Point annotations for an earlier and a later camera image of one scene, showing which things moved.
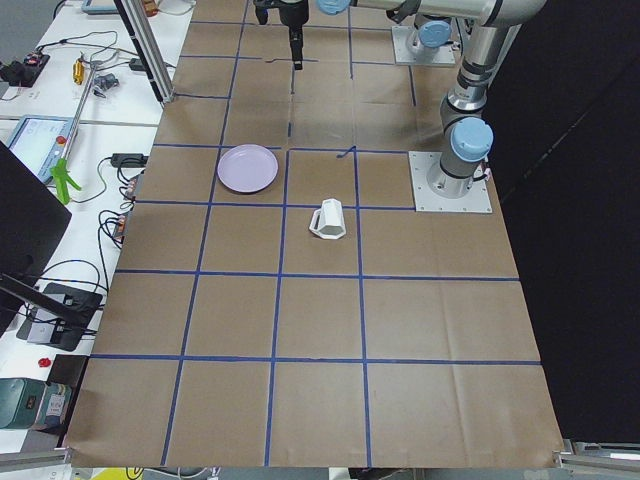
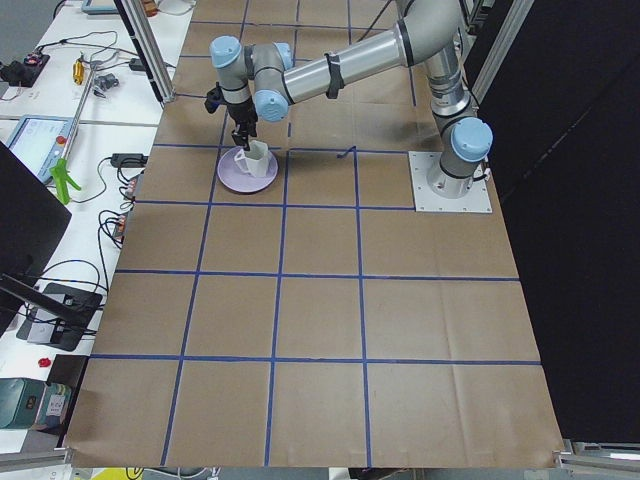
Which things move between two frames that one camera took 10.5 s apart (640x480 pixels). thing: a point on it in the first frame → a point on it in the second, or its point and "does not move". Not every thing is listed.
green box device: [20, 401] does not move
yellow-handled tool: [78, 71] does not move
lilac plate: [247, 168] does not move
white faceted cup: [328, 221] → [255, 160]
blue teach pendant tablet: [40, 142] does not move
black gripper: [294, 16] → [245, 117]
